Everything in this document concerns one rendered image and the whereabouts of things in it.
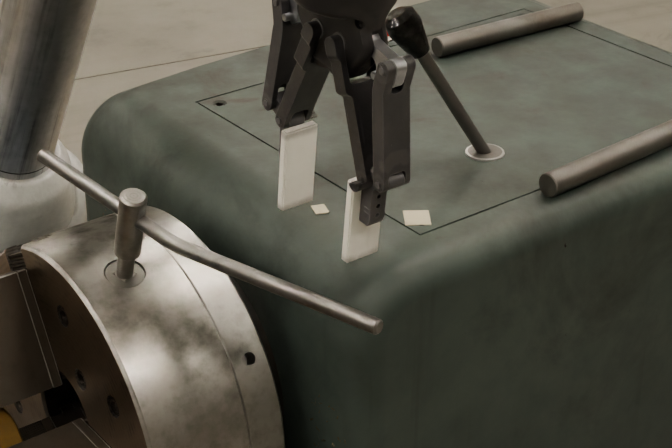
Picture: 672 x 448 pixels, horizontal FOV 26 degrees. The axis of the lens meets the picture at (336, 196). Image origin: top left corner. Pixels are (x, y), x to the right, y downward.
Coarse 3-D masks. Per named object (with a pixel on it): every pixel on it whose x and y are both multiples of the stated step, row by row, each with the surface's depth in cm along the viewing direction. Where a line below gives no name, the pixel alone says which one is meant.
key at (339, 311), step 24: (72, 168) 117; (96, 192) 116; (144, 216) 115; (168, 240) 113; (216, 264) 111; (240, 264) 110; (264, 288) 109; (288, 288) 107; (336, 312) 105; (360, 312) 104
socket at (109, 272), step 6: (114, 264) 120; (108, 270) 120; (114, 270) 120; (138, 270) 120; (108, 276) 119; (114, 276) 119; (138, 276) 120; (144, 276) 120; (114, 282) 119; (120, 282) 119; (126, 282) 119; (132, 282) 119; (138, 282) 119
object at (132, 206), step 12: (132, 192) 114; (144, 192) 115; (120, 204) 114; (132, 204) 113; (144, 204) 114; (120, 216) 114; (132, 216) 114; (120, 228) 115; (132, 228) 115; (120, 240) 116; (132, 240) 116; (120, 252) 117; (132, 252) 117; (120, 264) 118; (132, 264) 118; (120, 276) 119; (132, 276) 119
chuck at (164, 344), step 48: (48, 240) 124; (96, 240) 123; (144, 240) 123; (48, 288) 122; (96, 288) 118; (144, 288) 119; (192, 288) 120; (48, 336) 125; (96, 336) 116; (144, 336) 116; (192, 336) 118; (96, 384) 119; (144, 384) 115; (192, 384) 117; (144, 432) 114; (192, 432) 116; (240, 432) 119
